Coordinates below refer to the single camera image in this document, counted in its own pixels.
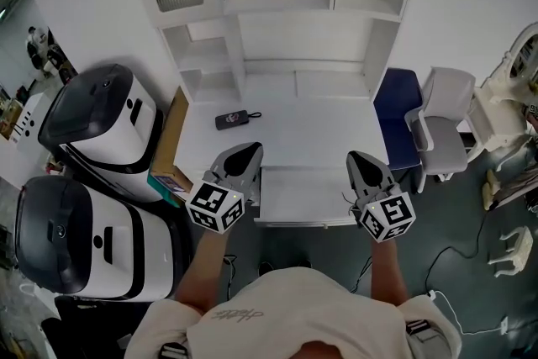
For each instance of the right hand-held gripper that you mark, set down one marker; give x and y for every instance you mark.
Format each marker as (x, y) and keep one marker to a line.
(386, 216)

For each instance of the person's left forearm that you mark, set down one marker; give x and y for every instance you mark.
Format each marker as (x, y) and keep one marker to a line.
(202, 269)

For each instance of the white stool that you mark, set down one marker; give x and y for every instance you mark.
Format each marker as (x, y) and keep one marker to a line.
(513, 252)

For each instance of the black office chair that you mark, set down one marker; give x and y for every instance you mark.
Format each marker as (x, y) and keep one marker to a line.
(96, 328)

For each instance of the teal box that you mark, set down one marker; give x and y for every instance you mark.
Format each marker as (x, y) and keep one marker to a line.
(168, 185)

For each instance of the blue chair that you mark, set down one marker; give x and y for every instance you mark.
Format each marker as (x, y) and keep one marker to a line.
(397, 117)

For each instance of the white and black robot machine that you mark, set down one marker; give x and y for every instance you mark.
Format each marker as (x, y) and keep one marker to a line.
(105, 130)
(84, 239)

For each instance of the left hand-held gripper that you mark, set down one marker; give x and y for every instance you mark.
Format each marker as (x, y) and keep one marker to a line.
(214, 206)

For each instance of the brown cardboard sheet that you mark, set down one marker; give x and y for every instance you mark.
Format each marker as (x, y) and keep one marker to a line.
(168, 138)

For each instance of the black power bank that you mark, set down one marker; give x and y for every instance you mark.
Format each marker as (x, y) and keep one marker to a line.
(231, 119)

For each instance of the white plug adapter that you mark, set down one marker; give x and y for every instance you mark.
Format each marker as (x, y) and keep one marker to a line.
(504, 325)

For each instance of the white desk with hutch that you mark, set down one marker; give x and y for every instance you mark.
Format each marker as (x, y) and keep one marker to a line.
(277, 38)

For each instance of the person's right forearm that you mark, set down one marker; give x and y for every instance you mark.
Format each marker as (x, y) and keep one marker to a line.
(388, 269)

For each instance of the white power strip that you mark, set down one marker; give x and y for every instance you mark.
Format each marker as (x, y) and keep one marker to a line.
(432, 295)

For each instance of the grey and white office chair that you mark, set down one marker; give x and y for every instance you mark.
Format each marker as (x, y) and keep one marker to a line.
(441, 147)

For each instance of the person's cream shirt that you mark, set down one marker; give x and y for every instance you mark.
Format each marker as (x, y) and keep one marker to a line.
(302, 315)

